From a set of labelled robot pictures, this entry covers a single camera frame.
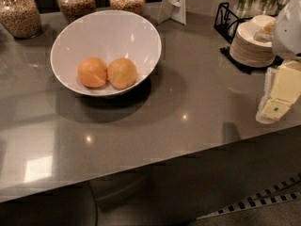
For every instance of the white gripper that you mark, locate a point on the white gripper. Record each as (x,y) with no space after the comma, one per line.
(289,32)

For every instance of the orange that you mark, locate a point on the orange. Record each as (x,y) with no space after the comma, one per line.
(92,72)
(122,73)

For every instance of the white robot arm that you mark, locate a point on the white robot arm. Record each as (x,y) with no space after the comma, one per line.
(286,38)

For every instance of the white tilted bowl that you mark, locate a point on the white tilted bowl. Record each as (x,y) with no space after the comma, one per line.
(107,34)

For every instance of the stack of white plates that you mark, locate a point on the stack of white plates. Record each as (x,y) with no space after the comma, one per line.
(248,51)

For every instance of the black mat under plates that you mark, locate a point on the black mat under plates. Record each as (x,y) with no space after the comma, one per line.
(225,51)

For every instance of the left drinking glass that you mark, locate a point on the left drinking glass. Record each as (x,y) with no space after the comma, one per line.
(243,8)

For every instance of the black white striped tape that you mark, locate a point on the black white striped tape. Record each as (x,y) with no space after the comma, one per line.
(271,195)

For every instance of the white folded card stand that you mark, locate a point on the white folded card stand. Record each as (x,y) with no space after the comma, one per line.
(172,9)

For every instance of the middle glass cereal jar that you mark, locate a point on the middle glass cereal jar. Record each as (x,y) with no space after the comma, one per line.
(75,9)

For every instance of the left glass cereal jar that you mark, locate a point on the left glass cereal jar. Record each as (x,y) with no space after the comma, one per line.
(21,18)

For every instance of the black wire rack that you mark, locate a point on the black wire rack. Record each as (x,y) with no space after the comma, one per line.
(227,21)

